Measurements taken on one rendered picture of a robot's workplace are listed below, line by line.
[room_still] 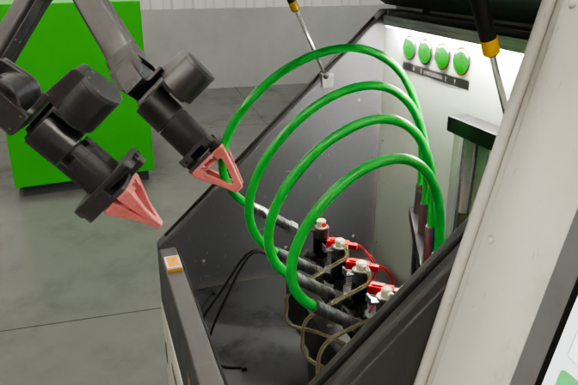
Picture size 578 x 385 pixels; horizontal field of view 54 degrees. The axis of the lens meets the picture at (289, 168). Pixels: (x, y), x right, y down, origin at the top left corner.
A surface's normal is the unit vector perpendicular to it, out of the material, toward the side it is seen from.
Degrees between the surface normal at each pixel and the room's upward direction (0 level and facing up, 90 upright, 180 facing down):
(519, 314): 76
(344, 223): 90
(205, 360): 0
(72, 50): 90
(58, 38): 90
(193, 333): 0
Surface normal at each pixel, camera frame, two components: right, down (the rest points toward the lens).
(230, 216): 0.33, 0.33
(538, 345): -0.91, -0.11
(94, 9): -0.40, -0.36
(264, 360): 0.00, -0.94
